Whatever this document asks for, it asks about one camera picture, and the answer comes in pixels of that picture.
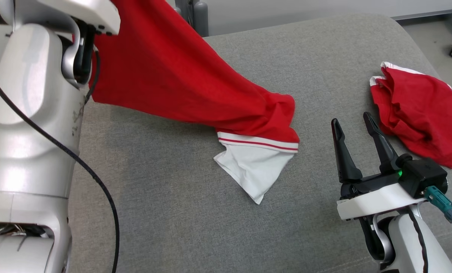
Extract grey twin-cylinder stand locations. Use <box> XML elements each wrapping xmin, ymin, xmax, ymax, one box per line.
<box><xmin>175</xmin><ymin>0</ymin><xmax>209</xmax><ymax>38</ymax></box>

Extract red shorts with white stripe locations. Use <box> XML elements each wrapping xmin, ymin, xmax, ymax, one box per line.
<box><xmin>369</xmin><ymin>61</ymin><xmax>452</xmax><ymax>169</ymax></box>

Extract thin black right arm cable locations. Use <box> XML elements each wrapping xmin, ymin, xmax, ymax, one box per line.
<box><xmin>405</xmin><ymin>208</ymin><xmax>428</xmax><ymax>273</ymax></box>

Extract red basketball jersey white sleeves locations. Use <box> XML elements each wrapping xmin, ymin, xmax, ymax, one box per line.
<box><xmin>91</xmin><ymin>0</ymin><xmax>300</xmax><ymax>205</ymax></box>

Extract teal right camera connector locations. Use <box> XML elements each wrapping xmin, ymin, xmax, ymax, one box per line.
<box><xmin>423</xmin><ymin>186</ymin><xmax>452</xmax><ymax>223</ymax></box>

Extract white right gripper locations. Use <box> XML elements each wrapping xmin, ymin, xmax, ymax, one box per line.
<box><xmin>331</xmin><ymin>112</ymin><xmax>428</xmax><ymax>221</ymax></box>

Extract black left camera cable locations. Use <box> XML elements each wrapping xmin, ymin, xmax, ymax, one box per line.
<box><xmin>0</xmin><ymin>63</ymin><xmax>120</xmax><ymax>273</ymax></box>

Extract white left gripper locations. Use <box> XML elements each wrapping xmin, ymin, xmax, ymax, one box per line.
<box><xmin>36</xmin><ymin>0</ymin><xmax>121</xmax><ymax>35</ymax></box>

